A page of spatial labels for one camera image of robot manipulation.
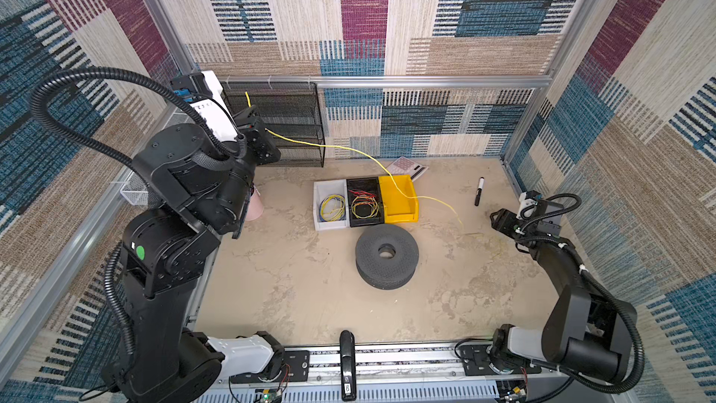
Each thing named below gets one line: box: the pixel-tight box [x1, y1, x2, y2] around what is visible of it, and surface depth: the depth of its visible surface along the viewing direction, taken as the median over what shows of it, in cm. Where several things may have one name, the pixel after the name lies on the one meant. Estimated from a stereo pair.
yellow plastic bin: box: [378, 174, 419, 224], surface depth 104 cm
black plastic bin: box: [345, 176, 386, 228], surface depth 102 cm
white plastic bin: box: [313, 179, 350, 232], surface depth 104 cm
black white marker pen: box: [474, 176, 485, 207], surface depth 111 cm
